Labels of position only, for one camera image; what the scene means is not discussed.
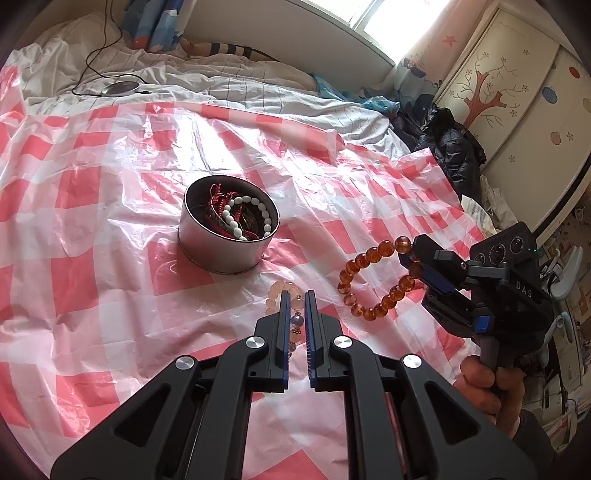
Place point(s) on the pale blue plastic frame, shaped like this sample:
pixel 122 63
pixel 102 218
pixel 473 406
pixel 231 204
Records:
pixel 565 277

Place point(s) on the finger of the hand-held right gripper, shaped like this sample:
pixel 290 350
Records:
pixel 438 258
pixel 436 280

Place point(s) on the round metal tin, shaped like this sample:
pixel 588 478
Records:
pixel 217 254

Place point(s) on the crumpled white paper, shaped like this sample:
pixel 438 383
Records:
pixel 489 203

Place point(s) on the window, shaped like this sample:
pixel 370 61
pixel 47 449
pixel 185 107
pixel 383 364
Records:
pixel 392 18

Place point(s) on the red white checked plastic sheet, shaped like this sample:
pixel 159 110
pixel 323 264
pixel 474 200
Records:
pixel 92 277

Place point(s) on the cream wardrobe with tree print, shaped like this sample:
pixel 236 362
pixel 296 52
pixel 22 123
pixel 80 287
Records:
pixel 521 115

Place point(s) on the blue plastic bag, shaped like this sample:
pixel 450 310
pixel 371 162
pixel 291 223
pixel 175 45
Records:
pixel 378 104

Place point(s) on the pink printed curtain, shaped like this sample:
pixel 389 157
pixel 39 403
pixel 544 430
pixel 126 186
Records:
pixel 438 50

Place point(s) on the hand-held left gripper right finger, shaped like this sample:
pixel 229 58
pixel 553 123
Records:
pixel 310 332

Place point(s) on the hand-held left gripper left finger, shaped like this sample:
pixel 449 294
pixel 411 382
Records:
pixel 284 332

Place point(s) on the black puffer jacket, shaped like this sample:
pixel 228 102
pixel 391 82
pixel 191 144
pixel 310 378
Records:
pixel 448 143

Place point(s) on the person's right hand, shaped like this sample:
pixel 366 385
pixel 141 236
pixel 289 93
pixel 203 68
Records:
pixel 475 378

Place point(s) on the blue printed curtain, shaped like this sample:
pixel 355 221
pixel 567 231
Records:
pixel 157 23

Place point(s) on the person's right forearm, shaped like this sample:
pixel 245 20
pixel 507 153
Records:
pixel 535 443

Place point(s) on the round grey charger disc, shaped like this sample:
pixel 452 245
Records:
pixel 121 88

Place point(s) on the striped plush toy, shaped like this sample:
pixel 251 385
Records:
pixel 221 47

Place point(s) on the white striped duvet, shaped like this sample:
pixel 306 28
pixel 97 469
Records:
pixel 277 92

